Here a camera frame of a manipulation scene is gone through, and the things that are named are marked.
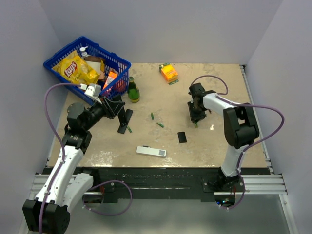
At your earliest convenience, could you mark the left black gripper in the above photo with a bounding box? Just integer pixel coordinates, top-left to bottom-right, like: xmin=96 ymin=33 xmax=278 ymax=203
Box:
xmin=83 ymin=94 xmax=125 ymax=131

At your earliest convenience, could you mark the black battery cover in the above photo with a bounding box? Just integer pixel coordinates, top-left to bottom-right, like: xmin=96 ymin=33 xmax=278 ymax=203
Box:
xmin=177 ymin=132 xmax=187 ymax=143

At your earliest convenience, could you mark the black remote control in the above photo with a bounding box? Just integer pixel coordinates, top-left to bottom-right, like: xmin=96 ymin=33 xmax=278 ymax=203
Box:
xmin=117 ymin=109 xmax=133 ymax=134
xmin=118 ymin=107 xmax=128 ymax=127

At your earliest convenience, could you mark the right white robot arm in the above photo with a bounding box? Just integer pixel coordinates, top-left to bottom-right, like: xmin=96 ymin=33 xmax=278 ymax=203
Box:
xmin=188 ymin=83 xmax=259 ymax=192

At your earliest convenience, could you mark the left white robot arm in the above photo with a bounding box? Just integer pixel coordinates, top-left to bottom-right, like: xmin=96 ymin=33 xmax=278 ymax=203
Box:
xmin=22 ymin=95 xmax=125 ymax=234

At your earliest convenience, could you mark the white remote control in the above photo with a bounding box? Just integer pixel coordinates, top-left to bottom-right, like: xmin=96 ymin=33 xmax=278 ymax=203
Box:
xmin=136 ymin=146 xmax=167 ymax=157

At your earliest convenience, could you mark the green glass bottle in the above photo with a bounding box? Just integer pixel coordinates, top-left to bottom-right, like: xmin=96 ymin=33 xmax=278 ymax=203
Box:
xmin=127 ymin=77 xmax=140 ymax=103

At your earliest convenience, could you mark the orange white carton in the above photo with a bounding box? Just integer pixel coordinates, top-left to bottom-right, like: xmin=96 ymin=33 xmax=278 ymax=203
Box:
xmin=103 ymin=68 xmax=117 ymax=90

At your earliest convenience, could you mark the brown white snack package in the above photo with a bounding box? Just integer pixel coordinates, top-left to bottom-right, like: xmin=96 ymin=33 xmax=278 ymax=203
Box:
xmin=84 ymin=55 xmax=106 ymax=80

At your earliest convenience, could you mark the orange sponge pack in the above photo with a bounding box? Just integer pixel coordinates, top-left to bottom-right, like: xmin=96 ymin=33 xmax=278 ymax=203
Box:
xmin=158 ymin=63 xmax=178 ymax=84

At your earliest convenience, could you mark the blue plastic basket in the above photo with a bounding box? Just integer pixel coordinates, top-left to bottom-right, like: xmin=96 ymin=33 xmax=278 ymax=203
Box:
xmin=43 ymin=37 xmax=131 ymax=99

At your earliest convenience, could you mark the yellow Lays chips bag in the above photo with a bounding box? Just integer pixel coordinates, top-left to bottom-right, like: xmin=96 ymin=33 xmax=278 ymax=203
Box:
xmin=52 ymin=50 xmax=100 ymax=85

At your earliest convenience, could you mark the white pump bottle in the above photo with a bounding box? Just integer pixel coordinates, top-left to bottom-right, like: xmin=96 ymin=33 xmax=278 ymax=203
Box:
xmin=79 ymin=46 xmax=89 ymax=59

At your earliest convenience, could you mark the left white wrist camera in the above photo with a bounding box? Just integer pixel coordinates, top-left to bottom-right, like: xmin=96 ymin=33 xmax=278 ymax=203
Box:
xmin=79 ymin=83 xmax=101 ymax=98

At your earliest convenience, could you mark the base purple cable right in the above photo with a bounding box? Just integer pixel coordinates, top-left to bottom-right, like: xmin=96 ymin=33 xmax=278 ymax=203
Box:
xmin=218 ymin=176 xmax=246 ymax=210

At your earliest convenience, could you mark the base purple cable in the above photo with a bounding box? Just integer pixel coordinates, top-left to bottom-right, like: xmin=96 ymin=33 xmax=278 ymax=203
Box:
xmin=218 ymin=176 xmax=246 ymax=210
xmin=81 ymin=180 xmax=133 ymax=217

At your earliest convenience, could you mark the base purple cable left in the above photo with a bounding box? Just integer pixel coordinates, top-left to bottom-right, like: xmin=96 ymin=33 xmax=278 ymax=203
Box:
xmin=81 ymin=180 xmax=133 ymax=217

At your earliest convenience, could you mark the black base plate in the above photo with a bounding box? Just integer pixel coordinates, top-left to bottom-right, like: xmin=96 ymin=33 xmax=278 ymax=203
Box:
xmin=42 ymin=166 xmax=271 ymax=204

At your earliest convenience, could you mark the aluminium frame rail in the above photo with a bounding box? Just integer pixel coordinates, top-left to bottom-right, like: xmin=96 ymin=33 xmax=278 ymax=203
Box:
xmin=18 ymin=173 xmax=299 ymax=234

